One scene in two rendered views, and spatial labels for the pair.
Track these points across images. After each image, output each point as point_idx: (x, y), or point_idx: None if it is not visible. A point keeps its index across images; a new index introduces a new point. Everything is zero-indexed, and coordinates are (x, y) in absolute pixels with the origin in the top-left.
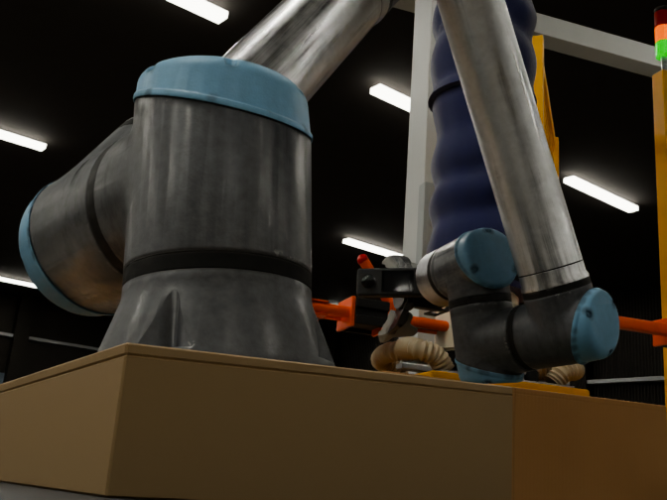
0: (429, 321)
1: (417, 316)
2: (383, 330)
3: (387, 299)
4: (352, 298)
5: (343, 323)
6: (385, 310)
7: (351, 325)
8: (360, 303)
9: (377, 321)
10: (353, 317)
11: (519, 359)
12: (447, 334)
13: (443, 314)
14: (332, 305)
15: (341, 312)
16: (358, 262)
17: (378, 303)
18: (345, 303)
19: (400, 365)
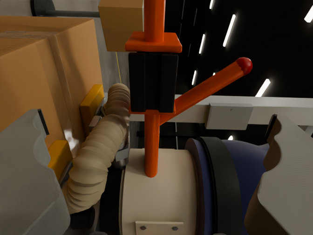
0: (152, 158)
1: (158, 144)
2: (10, 136)
3: (181, 105)
4: (177, 46)
5: (136, 37)
6: (159, 106)
7: (125, 46)
8: (167, 61)
9: (137, 93)
10: (139, 49)
11: None
12: (140, 174)
13: (165, 167)
14: (162, 3)
15: (150, 26)
16: (239, 59)
17: (170, 94)
18: (171, 38)
19: (93, 123)
